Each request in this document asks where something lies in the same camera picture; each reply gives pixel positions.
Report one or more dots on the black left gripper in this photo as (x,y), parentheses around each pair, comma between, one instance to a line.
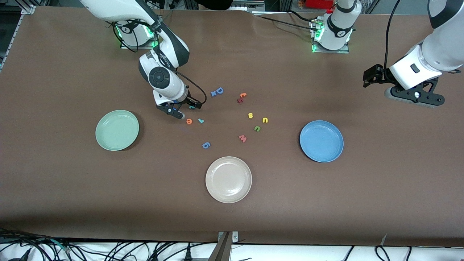
(379,74)

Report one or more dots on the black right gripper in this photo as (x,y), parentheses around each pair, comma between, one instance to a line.
(191,100)

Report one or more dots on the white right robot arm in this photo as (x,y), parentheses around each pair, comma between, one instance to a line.
(159,76)

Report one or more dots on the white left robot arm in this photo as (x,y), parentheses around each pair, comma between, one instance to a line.
(442,43)

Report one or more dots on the blue letter D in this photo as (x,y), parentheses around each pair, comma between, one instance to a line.
(219,90)

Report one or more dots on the blue letter g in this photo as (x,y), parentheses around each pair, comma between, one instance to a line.
(206,145)

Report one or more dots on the pink letter w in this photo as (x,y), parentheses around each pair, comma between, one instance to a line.
(242,138)

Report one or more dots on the blue plate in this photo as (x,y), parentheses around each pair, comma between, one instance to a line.
(321,141)

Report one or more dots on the beige plate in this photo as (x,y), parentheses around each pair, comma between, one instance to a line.
(228,179)

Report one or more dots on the pale green plate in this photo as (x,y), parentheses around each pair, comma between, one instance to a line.
(117,130)

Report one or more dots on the red box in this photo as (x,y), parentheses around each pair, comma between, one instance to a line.
(311,3)

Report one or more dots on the grey metal box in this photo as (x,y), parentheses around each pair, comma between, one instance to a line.
(250,4)

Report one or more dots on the brown table cover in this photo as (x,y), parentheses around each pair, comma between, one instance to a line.
(232,217)

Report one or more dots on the black power plug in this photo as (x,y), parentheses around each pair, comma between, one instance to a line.
(187,255)

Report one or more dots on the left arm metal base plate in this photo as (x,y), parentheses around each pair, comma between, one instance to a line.
(337,51)

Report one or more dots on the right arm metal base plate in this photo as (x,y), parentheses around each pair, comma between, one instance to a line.
(128,46)

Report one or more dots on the metal mounting bracket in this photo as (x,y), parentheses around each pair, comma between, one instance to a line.
(235,237)

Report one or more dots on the aluminium camera post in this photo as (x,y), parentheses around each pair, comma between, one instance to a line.
(221,252)

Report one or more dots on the aluminium frame rail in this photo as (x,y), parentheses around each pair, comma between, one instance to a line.
(27,9)

